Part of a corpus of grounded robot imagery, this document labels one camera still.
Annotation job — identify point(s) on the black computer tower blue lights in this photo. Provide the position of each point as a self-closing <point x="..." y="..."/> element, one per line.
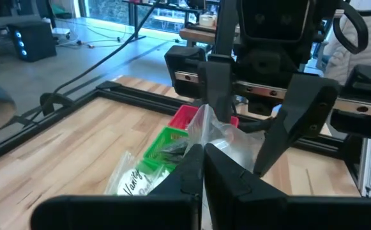
<point x="32" y="41"/>

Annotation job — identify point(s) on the white container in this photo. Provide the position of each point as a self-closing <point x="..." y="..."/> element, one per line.
<point x="208" y="20"/>

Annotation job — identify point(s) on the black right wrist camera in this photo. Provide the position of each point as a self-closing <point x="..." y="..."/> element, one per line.
<point x="274" y="19"/>

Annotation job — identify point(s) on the clear vanity pad bag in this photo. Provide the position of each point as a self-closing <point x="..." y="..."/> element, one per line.
<point x="230" y="143"/>
<point x="134" y="182"/>

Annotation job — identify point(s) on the wooden workbench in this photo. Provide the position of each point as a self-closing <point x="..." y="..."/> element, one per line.
<point x="201" y="35"/>

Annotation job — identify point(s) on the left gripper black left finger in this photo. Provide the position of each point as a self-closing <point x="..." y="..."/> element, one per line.
<point x="172" y="211"/>

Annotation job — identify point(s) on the red plastic basket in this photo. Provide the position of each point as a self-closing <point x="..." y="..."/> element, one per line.
<point x="182" y="116"/>

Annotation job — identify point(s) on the silver aluminium post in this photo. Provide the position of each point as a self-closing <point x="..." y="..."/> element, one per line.
<point x="367" y="166"/>

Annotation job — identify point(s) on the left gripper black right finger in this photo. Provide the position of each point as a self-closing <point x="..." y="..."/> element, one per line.
<point x="252" y="211"/>

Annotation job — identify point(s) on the green plastic basket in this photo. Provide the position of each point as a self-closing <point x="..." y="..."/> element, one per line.
<point x="154" y="150"/>

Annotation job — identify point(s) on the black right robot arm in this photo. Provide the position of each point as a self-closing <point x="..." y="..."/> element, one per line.
<point x="225" y="28"/>

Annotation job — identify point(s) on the black aluminium table frame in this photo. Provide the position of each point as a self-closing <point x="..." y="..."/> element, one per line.
<point x="134" y="96"/>

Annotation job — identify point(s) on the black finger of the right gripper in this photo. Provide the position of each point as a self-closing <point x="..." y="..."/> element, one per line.
<point x="220" y="83"/>
<point x="306" y="102"/>

